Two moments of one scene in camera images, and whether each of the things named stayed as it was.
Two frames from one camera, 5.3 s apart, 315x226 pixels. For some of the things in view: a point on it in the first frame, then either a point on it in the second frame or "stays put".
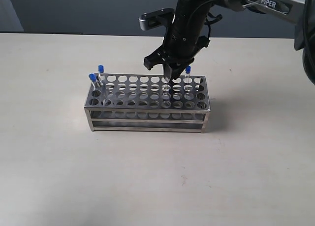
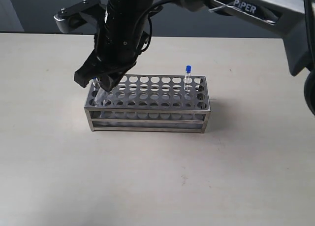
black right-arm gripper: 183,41 to 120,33
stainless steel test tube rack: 145,102 stays put
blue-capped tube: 187,76 stays put
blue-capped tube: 168,72 to 101,96
